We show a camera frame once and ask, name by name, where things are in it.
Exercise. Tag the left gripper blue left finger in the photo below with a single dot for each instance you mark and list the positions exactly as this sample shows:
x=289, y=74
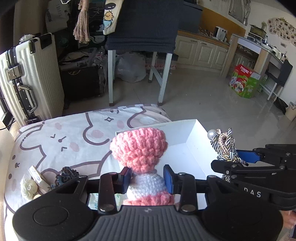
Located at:
x=110, y=184

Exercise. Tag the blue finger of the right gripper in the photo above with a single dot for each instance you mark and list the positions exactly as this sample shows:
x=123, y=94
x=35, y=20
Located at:
x=248, y=156

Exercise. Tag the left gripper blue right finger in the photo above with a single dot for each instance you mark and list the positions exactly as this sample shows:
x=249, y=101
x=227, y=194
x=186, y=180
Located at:
x=183, y=184

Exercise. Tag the brown blue crochet flower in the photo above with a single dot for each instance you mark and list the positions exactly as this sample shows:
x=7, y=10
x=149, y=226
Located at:
x=66, y=175

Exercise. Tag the pink white crochet doll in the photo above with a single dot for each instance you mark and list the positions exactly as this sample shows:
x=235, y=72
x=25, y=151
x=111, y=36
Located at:
x=140, y=150

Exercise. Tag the small white printed box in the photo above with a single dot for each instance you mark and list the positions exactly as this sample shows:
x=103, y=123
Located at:
x=39, y=179

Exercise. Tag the cream yarn ball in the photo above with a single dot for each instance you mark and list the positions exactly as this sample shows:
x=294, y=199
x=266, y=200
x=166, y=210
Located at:
x=28, y=187

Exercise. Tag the white cardboard box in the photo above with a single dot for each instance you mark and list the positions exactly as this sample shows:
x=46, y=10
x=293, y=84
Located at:
x=189, y=149

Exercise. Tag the cartoon print bed sheet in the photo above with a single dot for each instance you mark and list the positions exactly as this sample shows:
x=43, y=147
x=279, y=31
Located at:
x=79, y=141

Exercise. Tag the white waste bin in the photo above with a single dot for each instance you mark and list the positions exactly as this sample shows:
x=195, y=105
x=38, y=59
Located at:
x=291, y=111

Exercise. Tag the colourful toy carton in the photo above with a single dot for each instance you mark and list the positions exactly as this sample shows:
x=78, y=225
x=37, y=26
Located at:
x=245, y=81

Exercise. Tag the black chair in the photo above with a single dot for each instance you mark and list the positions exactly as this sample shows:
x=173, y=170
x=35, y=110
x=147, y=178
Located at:
x=274, y=79

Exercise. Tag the wooden counter desk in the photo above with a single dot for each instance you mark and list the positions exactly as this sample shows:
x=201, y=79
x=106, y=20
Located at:
x=265, y=56

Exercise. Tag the black bag on floor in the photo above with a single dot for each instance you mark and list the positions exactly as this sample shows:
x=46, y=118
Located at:
x=83, y=75

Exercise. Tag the white plastic bag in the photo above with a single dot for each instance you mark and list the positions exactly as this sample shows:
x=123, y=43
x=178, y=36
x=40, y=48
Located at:
x=130, y=67

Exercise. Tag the cream kitchen cabinets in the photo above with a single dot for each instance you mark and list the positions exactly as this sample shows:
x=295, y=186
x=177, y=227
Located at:
x=200, y=52

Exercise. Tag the white kitchen appliance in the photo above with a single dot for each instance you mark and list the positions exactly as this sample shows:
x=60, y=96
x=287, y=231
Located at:
x=219, y=33

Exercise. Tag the white ribbed suitcase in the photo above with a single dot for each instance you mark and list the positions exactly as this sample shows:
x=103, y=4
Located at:
x=30, y=80

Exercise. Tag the beige hanging tassel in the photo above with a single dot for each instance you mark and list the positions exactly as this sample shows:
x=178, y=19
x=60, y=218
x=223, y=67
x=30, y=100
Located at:
x=81, y=30

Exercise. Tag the dark blue table cloth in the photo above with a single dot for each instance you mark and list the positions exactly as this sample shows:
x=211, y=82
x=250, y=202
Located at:
x=150, y=26

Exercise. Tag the cartoon canvas tote bag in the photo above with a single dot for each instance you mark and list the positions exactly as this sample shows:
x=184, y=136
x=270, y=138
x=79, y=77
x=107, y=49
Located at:
x=111, y=13

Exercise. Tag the white metal frame table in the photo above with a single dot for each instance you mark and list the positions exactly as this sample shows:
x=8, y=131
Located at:
x=162, y=79

